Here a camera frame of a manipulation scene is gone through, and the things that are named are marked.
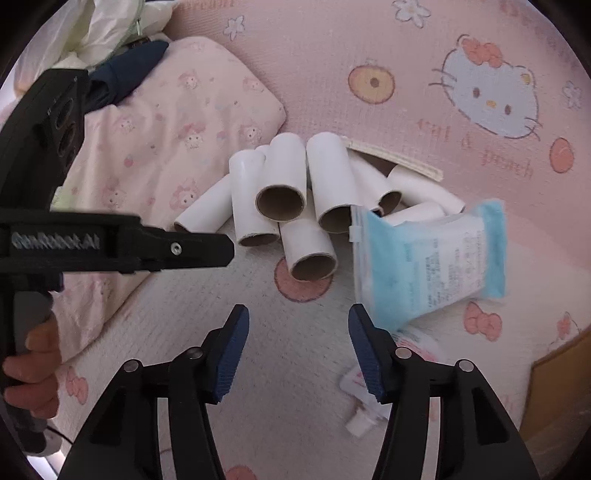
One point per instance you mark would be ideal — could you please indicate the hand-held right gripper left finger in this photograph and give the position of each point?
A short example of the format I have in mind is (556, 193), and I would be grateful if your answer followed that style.
(231, 350)

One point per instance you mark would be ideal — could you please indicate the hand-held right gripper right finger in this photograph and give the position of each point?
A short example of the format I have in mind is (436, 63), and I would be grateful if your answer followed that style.
(364, 355)

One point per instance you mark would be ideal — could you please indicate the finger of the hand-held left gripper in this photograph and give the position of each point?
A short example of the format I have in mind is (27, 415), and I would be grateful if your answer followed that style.
(184, 249)

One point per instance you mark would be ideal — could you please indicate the pile of white paper rolls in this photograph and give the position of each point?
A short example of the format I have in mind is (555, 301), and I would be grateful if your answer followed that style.
(286, 166)

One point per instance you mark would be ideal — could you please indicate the brown cardboard box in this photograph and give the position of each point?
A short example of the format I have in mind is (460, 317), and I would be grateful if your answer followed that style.
(561, 383)

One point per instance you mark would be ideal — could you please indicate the person's left hand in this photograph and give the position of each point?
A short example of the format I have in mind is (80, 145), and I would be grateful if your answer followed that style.
(37, 378)

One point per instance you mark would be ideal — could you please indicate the pink striped sachet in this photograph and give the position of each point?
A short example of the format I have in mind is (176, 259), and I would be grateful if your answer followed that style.
(418, 344)

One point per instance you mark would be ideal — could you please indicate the small white plastic piece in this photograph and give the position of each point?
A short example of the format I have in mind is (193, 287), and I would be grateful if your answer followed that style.
(362, 422)

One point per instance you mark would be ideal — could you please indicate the blue wet wipe packet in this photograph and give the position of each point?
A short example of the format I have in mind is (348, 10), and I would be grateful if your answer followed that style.
(434, 258)

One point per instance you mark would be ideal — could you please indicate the pink printed pillow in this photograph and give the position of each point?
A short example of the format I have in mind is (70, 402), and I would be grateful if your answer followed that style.
(184, 120)

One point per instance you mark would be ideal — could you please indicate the navy blue cloth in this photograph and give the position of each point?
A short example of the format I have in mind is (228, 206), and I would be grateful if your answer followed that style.
(124, 69)

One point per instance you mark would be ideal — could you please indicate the pink cartoon printed blanket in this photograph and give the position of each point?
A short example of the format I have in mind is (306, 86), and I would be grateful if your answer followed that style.
(323, 115)

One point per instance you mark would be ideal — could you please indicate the flat white cardboard strip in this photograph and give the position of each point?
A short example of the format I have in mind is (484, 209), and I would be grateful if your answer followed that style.
(397, 159)

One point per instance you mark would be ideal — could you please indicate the white crumpled garment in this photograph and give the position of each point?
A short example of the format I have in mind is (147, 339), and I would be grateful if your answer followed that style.
(101, 32)

